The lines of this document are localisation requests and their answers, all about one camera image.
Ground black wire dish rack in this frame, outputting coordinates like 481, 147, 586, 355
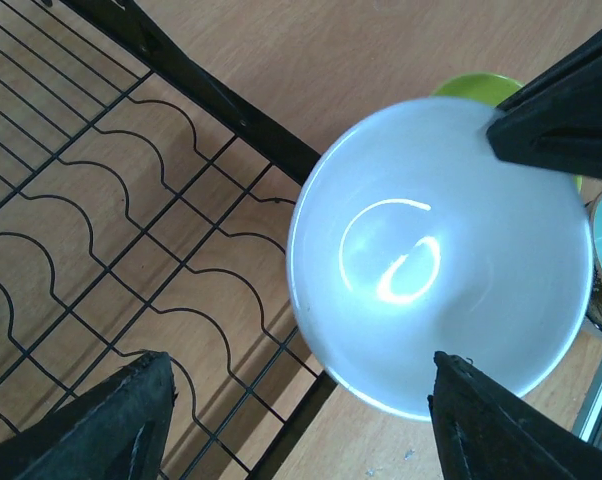
0, 1, 335, 479

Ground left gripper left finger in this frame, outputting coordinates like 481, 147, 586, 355
0, 351, 176, 479

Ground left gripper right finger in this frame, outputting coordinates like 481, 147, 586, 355
428, 351, 602, 479

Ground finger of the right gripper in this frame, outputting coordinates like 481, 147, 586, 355
486, 29, 602, 180

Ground lime green bowl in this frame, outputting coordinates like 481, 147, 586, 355
430, 72, 585, 194

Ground white bowl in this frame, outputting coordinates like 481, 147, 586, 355
286, 96, 593, 421

